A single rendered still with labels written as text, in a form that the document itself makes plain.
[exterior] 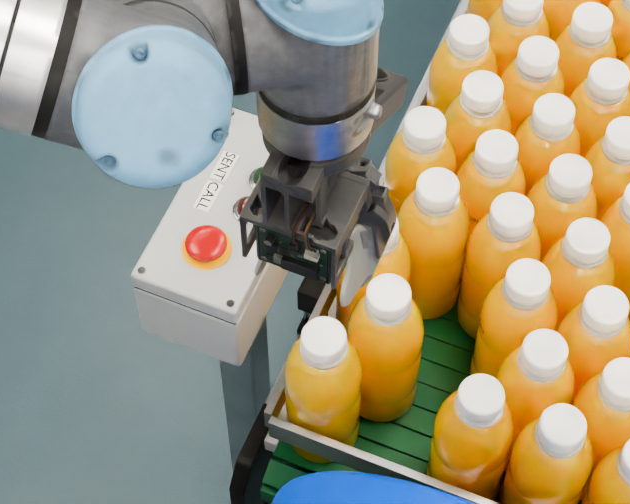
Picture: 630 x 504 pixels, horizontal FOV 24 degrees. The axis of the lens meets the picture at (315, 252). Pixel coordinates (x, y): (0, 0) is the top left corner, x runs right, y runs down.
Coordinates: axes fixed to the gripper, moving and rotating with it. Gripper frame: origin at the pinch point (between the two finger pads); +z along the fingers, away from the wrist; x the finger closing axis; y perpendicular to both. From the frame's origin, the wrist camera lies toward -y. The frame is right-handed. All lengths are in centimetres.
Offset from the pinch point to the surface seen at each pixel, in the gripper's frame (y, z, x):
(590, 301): -11.8, 12.4, 19.6
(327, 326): -0.9, 12.5, -0.2
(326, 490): 17.1, 1.7, 7.1
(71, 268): -51, 122, -68
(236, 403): -7, 48, -13
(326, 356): 1.7, 12.6, 0.8
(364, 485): 16.4, -0.1, 9.6
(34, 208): -59, 122, -80
